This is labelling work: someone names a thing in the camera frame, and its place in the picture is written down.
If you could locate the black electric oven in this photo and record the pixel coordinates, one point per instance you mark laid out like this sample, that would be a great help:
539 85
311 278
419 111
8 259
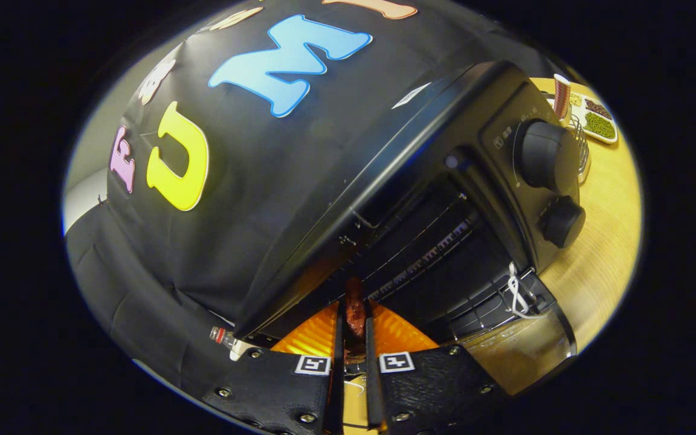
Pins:
384 151

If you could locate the clear plastic bottle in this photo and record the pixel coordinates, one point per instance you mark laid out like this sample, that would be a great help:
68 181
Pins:
221 334

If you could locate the red-brown meat strip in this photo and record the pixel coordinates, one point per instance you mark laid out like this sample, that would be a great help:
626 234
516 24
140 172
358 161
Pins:
355 311

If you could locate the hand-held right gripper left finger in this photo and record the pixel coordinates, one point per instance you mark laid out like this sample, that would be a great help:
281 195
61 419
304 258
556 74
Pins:
275 386

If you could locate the white divided bean plate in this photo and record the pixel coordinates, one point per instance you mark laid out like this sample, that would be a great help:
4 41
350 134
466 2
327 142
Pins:
599 124

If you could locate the striped tube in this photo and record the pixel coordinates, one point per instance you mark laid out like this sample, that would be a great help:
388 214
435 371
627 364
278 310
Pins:
561 95

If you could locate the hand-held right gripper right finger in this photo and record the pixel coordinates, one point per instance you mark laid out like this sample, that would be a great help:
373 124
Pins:
432 386

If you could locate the white toaster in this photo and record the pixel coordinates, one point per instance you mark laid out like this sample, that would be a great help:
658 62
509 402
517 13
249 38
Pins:
240 349

